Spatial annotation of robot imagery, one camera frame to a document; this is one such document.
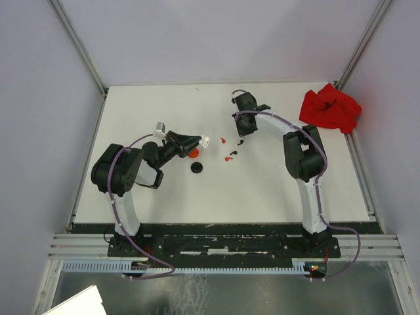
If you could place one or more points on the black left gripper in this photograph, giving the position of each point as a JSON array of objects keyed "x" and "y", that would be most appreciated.
[{"x": 176, "y": 140}]

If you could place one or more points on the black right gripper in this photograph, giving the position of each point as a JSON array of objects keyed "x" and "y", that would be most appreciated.
[{"x": 242, "y": 131}]

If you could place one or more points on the white earbud charging case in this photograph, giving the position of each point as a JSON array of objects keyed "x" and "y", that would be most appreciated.
[{"x": 204, "y": 141}]

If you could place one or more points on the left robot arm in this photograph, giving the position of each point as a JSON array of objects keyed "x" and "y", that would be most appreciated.
[{"x": 120, "y": 168}]

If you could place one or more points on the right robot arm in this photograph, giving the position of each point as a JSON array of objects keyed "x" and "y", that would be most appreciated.
[{"x": 305, "y": 160}]

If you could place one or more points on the orange earbud charging case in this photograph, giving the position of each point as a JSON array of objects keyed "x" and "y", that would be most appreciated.
[{"x": 195, "y": 153}]

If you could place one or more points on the black earbud charging case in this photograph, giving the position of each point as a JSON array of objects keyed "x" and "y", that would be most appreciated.
[{"x": 196, "y": 167}]

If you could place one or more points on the red cloth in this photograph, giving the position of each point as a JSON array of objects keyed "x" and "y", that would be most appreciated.
[{"x": 330, "y": 108}]

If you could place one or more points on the white paper sheet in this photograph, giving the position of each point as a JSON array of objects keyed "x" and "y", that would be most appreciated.
[{"x": 86, "y": 302}]

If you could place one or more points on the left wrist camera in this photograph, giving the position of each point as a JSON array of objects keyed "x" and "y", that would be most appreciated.
[{"x": 159, "y": 130}]

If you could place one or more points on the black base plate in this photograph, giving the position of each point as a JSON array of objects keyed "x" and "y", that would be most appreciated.
[{"x": 284, "y": 240}]

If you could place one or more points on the left aluminium frame post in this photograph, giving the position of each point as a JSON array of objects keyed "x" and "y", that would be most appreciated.
[{"x": 66, "y": 23}]

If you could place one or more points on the aluminium frame post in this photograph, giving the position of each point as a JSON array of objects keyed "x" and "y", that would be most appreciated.
[
  {"x": 377, "y": 18},
  {"x": 66, "y": 23}
]

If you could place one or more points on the white cable duct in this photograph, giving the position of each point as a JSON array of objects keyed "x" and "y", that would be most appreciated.
[{"x": 137, "y": 267}]

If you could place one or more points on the aluminium front rail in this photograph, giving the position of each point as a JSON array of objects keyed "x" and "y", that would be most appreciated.
[{"x": 380, "y": 247}]

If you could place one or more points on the right aluminium frame post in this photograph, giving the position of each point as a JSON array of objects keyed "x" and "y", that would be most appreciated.
[{"x": 377, "y": 18}]

